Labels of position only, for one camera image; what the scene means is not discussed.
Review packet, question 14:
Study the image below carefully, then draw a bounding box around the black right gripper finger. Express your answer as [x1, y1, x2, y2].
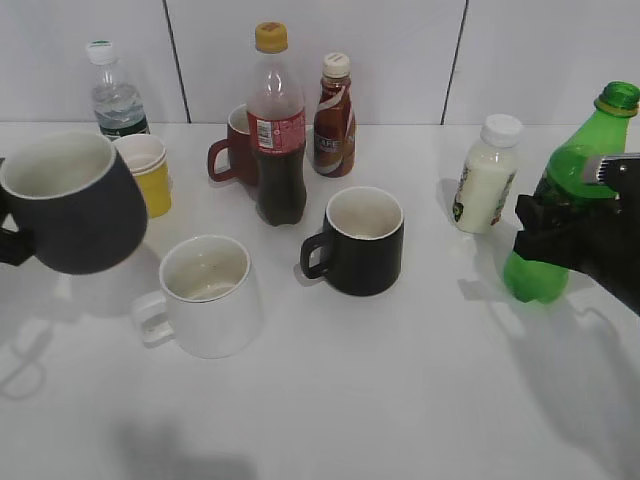
[514, 194, 639, 313]

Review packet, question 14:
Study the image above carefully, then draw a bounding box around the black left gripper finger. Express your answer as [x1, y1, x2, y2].
[1, 157, 35, 266]

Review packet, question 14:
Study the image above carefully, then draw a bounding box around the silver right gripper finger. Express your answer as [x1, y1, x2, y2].
[582, 152, 639, 186]

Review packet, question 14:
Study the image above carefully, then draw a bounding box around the green sprite bottle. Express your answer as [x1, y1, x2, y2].
[503, 81, 639, 304]

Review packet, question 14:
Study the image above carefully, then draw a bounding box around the dark gray round mug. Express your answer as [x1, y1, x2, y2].
[5, 131, 148, 275]

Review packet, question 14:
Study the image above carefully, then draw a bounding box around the yellow paper cup stack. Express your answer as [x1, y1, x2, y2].
[114, 134, 172, 218]

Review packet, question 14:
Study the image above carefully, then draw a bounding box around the white milk bottle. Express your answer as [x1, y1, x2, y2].
[452, 114, 524, 234]

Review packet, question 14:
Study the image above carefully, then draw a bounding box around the clear water bottle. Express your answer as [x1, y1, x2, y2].
[85, 40, 150, 140]

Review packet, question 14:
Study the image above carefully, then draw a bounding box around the white ceramic mug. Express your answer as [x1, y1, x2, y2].
[131, 235, 265, 359]

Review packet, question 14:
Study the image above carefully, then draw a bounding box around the dark red ceramic mug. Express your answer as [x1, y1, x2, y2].
[207, 104, 259, 187]

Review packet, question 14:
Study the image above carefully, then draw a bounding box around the black ceramic mug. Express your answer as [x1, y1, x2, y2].
[299, 186, 405, 297]

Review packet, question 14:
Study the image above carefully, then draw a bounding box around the brown coffee drink bottle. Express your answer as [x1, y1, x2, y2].
[313, 52, 357, 178]

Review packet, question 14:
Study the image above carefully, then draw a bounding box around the cola bottle yellow cap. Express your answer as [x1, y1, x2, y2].
[247, 21, 307, 226]

